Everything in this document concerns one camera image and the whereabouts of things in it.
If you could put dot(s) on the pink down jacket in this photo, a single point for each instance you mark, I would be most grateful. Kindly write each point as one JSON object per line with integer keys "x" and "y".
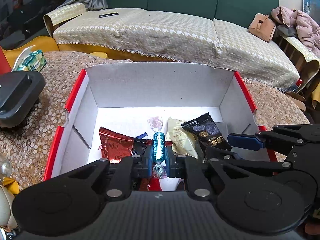
{"x": 295, "y": 23}

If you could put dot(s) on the red cardboard box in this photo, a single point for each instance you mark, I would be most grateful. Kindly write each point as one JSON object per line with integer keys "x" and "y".
{"x": 123, "y": 97}

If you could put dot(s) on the black lidded container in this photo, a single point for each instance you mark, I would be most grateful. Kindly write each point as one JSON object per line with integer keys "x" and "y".
{"x": 19, "y": 92}

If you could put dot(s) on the blue cushion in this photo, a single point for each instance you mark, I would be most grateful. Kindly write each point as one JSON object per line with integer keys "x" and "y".
{"x": 312, "y": 8}

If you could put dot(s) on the tan handbag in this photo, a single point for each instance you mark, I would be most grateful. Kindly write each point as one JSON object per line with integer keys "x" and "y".
{"x": 262, "y": 27}

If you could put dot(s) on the green tissue pack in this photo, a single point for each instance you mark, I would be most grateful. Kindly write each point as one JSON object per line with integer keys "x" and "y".
{"x": 30, "y": 60}

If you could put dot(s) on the white blue milk snack packet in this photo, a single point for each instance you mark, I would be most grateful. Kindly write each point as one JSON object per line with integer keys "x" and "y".
{"x": 142, "y": 136}

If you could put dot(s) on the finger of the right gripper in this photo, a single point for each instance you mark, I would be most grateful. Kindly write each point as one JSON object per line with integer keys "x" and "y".
{"x": 225, "y": 157}
{"x": 292, "y": 141}

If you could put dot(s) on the dark red foil Oreo bag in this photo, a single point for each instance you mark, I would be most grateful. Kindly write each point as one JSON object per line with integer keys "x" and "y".
{"x": 116, "y": 146}

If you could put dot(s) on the blue candy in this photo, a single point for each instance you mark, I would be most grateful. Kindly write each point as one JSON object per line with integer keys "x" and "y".
{"x": 158, "y": 147}

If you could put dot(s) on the beige sofa cover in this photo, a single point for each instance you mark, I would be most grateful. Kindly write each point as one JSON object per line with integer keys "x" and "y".
{"x": 139, "y": 35}

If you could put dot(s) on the black snack packet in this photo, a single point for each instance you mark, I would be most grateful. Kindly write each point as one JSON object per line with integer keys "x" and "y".
{"x": 207, "y": 133}

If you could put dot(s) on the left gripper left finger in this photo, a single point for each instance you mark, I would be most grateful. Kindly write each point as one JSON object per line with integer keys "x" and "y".
{"x": 135, "y": 167}

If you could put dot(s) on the red snack bag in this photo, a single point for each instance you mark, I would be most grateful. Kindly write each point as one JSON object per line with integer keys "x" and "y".
{"x": 150, "y": 184}

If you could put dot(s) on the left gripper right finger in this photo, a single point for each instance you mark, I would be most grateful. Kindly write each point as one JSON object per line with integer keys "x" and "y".
{"x": 190, "y": 170}

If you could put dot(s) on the cream snack packet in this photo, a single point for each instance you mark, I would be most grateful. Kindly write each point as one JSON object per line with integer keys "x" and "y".
{"x": 183, "y": 142}

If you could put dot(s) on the red water bottle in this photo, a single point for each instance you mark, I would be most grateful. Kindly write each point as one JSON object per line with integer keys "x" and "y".
{"x": 4, "y": 65}

